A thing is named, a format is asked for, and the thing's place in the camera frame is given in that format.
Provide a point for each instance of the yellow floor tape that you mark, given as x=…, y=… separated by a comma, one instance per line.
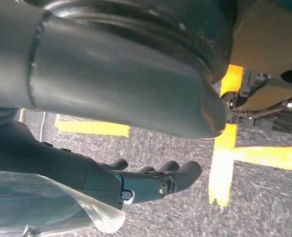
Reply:
x=93, y=128

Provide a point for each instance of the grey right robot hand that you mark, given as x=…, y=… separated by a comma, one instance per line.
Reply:
x=111, y=81

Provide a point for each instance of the clear plastic sheet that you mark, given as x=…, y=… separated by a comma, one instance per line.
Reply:
x=49, y=206

